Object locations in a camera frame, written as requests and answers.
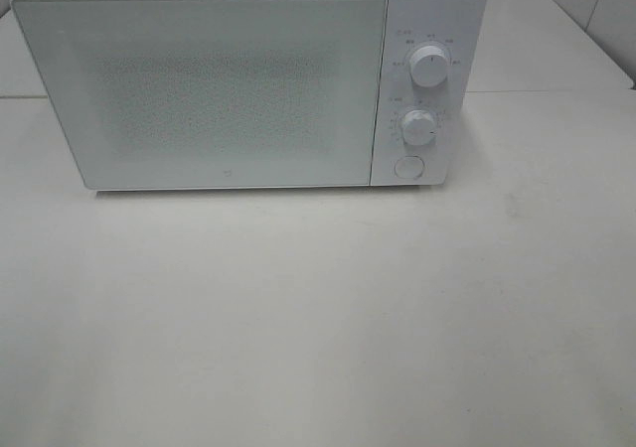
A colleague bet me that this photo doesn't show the round white door button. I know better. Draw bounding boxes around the round white door button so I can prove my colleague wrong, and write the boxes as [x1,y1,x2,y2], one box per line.
[394,156,425,180]

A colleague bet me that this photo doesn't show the white timer knob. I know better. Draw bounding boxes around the white timer knob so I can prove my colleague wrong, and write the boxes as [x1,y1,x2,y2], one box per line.
[399,109,437,147]

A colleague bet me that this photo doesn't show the white microwave door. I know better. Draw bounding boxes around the white microwave door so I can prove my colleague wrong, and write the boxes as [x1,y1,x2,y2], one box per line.
[15,0,386,190]

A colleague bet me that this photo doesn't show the upper white power knob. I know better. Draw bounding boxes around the upper white power knob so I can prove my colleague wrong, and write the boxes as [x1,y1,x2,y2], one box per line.
[406,41,450,88]

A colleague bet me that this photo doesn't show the white microwave oven body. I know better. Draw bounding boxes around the white microwave oven body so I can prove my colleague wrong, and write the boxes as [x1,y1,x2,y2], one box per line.
[19,0,486,193]

